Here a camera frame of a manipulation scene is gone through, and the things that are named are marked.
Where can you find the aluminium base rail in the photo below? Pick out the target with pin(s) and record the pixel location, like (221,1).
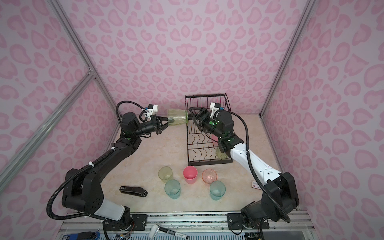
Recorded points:
(197,226)

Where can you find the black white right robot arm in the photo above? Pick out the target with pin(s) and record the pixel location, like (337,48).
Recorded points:
(280,195)

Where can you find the black stapler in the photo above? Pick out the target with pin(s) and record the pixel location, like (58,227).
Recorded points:
(134,191)

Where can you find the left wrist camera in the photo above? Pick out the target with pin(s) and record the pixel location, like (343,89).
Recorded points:
(150,110)

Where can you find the blue black tool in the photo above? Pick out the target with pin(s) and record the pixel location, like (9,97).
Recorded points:
(82,236)

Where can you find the yellow-green cup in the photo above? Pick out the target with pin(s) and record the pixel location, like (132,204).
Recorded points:
(165,174)

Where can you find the teal cup left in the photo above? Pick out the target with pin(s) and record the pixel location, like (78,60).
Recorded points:
(173,189)

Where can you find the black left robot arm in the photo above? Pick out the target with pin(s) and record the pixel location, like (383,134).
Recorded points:
(83,191)

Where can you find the black wire dish rack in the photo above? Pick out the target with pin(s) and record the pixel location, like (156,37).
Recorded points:
(202,146)

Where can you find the teal cup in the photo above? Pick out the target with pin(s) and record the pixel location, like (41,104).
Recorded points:
(217,190)
(173,189)

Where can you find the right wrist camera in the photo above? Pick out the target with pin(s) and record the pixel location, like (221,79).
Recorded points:
(214,107)

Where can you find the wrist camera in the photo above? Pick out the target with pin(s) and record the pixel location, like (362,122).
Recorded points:
(214,107)
(150,110)

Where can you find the black marker pen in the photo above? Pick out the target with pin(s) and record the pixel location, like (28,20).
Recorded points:
(157,228)

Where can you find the red white card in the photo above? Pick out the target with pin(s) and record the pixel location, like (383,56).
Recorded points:
(255,185)

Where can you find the orange translucent cup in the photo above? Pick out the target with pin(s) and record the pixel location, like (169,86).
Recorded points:
(209,176)

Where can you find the teal cup right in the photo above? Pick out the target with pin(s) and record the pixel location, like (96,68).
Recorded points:
(217,190)

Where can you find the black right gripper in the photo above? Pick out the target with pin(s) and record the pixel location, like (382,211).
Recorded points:
(204,113)

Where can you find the green cup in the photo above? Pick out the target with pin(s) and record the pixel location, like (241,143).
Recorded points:
(221,156)
(177,117)

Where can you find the pink cup front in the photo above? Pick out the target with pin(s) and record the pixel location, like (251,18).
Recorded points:
(190,174)

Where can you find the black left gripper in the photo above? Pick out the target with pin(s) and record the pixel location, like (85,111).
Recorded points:
(158,127)

